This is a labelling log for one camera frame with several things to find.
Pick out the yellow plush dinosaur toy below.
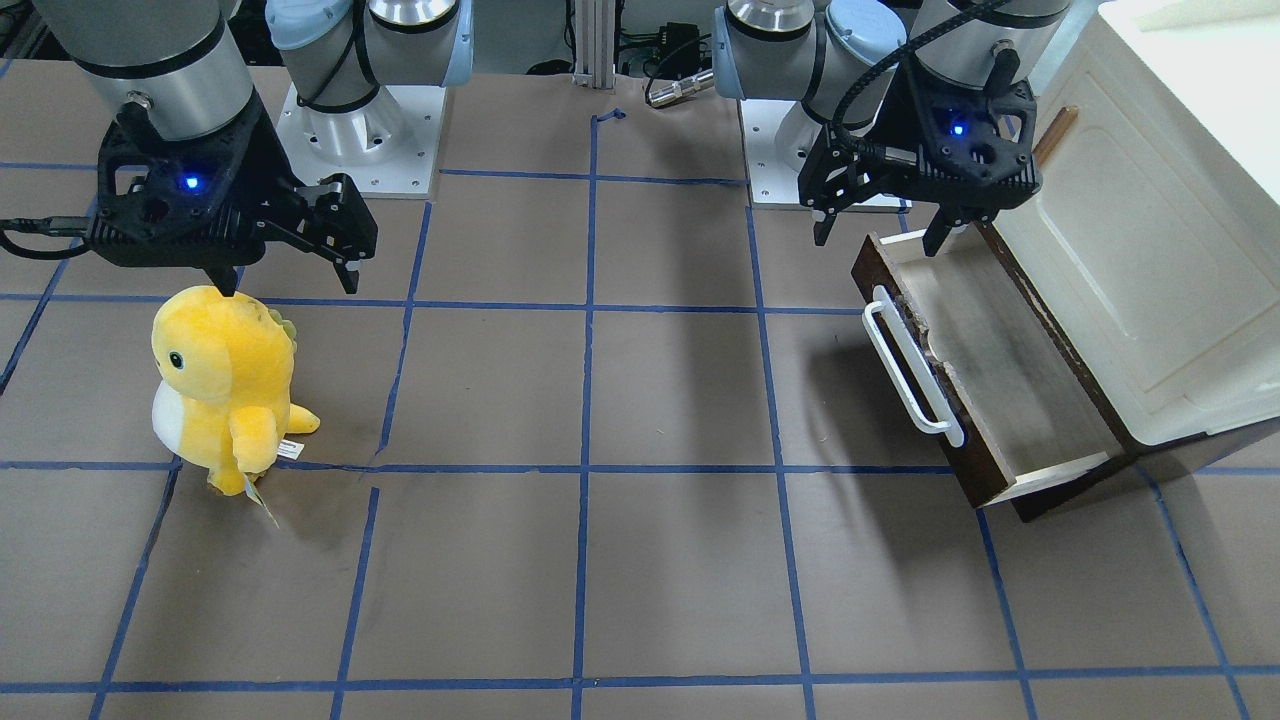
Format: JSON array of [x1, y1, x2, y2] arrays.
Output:
[[150, 284, 320, 507]]

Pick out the brown drawer with white handle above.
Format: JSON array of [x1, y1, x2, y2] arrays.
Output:
[[851, 227, 1133, 520]]

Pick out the cream white cabinet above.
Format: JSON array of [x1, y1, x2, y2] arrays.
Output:
[[996, 1, 1279, 445]]

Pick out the aluminium frame post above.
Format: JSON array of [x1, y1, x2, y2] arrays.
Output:
[[571, 0, 618, 92]]

